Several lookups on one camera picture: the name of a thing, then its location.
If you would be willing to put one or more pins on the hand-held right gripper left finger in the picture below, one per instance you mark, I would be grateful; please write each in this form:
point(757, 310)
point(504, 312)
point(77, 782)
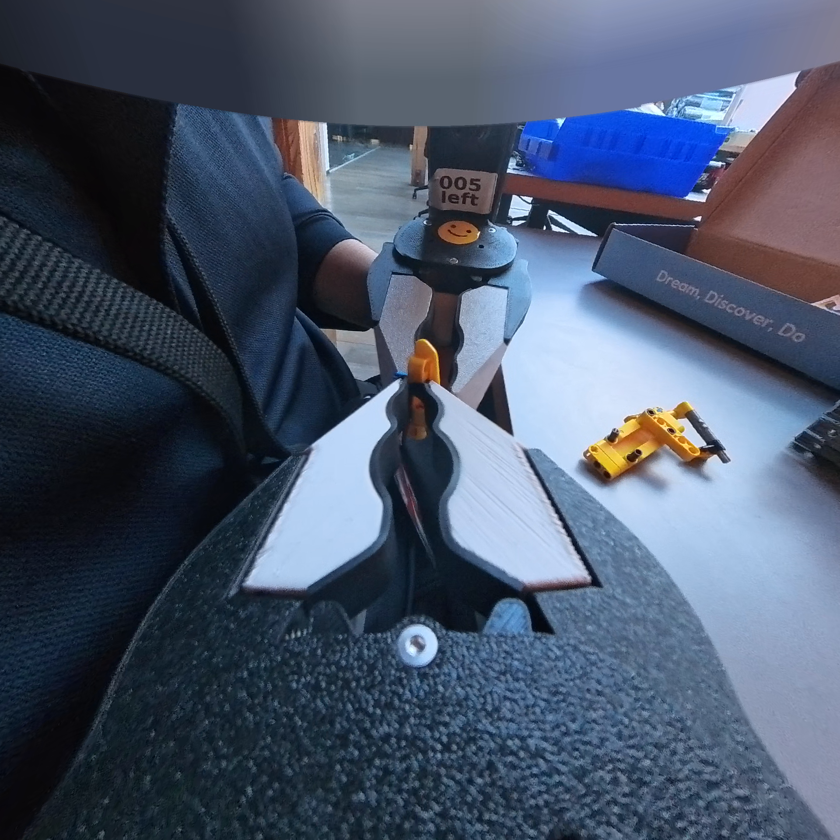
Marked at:
point(321, 525)

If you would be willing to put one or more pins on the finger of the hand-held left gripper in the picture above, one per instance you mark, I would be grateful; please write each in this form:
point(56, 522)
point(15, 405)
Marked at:
point(485, 328)
point(403, 315)

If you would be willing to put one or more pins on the blue plastic bin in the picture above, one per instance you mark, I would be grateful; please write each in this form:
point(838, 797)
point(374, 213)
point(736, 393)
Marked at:
point(630, 154)

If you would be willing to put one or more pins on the person's left forearm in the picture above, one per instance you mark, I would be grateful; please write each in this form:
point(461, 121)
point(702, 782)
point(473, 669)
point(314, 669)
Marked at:
point(344, 282)

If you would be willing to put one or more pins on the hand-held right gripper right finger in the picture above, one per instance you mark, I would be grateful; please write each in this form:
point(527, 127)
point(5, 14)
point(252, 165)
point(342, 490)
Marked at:
point(518, 525)

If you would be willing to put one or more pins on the person in navy shirt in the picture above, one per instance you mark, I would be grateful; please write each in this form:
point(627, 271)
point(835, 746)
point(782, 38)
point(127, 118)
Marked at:
point(98, 492)

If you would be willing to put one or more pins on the brown wooden table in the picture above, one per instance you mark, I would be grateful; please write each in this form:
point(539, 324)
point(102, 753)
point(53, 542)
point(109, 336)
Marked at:
point(590, 197)

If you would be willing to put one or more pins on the yellow brick part black pins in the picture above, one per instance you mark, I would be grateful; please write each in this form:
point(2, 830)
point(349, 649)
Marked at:
point(623, 449)

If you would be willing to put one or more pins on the brown cardboard box grey flap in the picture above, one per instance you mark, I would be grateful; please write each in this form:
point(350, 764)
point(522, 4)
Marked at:
point(768, 216)

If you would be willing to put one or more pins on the yellow black sticker leaflet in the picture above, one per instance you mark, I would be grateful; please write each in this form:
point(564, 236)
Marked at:
point(830, 304)

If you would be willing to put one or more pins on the yellow striped toy brick assembly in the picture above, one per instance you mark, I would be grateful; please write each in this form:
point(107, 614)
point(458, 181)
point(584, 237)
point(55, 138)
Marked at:
point(423, 361)

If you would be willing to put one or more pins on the yellow grey toy brick excavator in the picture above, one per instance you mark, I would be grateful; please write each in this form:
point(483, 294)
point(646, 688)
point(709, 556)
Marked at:
point(823, 436)

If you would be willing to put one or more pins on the wooden pillar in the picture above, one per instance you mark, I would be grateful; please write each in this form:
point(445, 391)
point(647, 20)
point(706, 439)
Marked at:
point(302, 157)

